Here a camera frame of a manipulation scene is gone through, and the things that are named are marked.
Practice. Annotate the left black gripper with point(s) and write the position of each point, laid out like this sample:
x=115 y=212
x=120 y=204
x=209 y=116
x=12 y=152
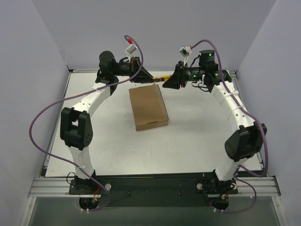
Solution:
x=136 y=69

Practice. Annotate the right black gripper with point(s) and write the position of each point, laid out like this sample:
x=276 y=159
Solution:
x=181 y=74

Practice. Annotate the yellow utility knife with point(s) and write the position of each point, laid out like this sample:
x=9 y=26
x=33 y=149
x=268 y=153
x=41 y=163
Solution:
x=161 y=78

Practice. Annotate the brown cardboard express box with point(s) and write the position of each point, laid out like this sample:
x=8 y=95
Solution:
x=148 y=107

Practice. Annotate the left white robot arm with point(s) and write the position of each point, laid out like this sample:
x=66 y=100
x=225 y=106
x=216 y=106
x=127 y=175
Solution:
x=76 y=126

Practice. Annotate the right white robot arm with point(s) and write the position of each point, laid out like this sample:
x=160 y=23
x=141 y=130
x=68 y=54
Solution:
x=248 y=136

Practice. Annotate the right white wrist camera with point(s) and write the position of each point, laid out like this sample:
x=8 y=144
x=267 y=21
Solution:
x=185 y=51

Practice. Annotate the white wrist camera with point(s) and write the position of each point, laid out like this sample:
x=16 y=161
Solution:
x=185 y=51
x=130 y=50

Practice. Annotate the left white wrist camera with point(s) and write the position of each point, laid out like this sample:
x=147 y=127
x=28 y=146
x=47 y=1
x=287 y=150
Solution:
x=130 y=50

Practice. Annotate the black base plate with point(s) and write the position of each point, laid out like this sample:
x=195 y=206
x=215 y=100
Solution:
x=198 y=190

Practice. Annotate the aluminium front rail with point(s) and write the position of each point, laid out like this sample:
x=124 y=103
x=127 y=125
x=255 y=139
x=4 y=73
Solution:
x=58 y=187

